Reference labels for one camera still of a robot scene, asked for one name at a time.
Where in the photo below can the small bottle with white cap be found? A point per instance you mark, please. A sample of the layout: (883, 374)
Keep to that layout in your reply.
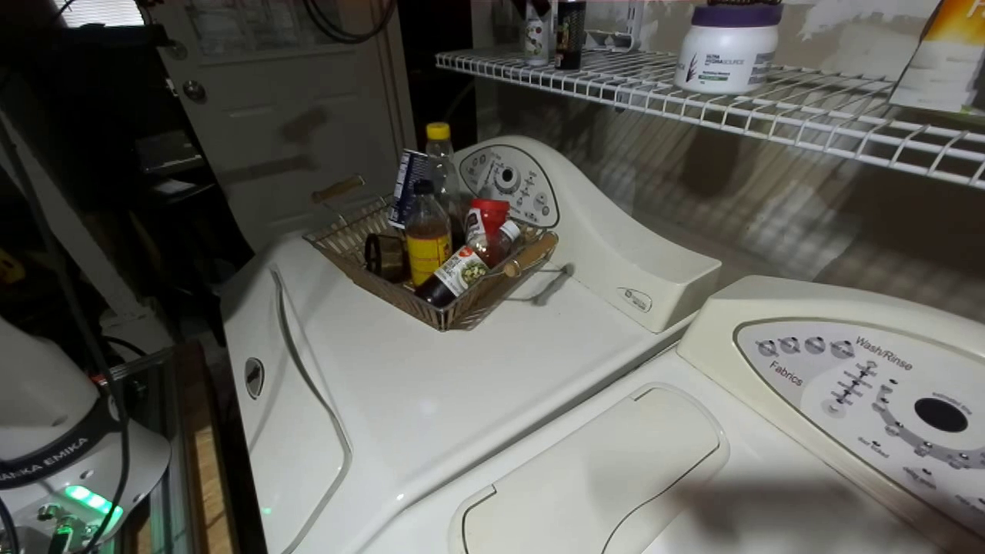
(502, 241)

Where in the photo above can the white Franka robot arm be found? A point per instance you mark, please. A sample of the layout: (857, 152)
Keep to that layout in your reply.
(49, 431)

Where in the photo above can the clear bottle with yellow cap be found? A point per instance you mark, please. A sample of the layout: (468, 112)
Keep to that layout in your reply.
(441, 141)

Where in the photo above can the white jar with purple lid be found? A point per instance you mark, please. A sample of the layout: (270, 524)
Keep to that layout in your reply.
(726, 51)

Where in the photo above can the red-topped container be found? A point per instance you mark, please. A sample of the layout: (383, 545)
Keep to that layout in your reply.
(486, 218)

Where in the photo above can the clear glass container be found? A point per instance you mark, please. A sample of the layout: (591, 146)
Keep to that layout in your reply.
(616, 27)

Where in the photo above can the white top-load washer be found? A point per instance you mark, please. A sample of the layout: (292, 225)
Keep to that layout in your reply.
(441, 389)

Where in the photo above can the yellow oil bottle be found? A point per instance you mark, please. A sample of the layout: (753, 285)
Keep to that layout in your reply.
(427, 246)

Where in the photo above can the white and orange box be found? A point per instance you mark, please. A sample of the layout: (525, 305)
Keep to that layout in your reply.
(944, 64)

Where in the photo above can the dark slim bottle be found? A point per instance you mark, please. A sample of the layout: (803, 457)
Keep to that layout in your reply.
(569, 31)

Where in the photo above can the navy cylindrical container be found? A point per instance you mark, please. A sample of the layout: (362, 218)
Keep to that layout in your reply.
(409, 185)

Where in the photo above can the brown jar with white label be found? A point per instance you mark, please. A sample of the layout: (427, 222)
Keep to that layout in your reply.
(454, 274)

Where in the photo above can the dark glass jar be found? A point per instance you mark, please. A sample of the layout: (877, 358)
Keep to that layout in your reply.
(387, 260)

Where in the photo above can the white cylindrical container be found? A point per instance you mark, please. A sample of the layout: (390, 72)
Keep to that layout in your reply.
(538, 39)

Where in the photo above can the white dryer with dial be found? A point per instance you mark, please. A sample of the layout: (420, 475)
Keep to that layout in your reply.
(820, 431)

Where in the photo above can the white panelled door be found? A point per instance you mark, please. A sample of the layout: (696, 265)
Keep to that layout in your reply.
(297, 112)

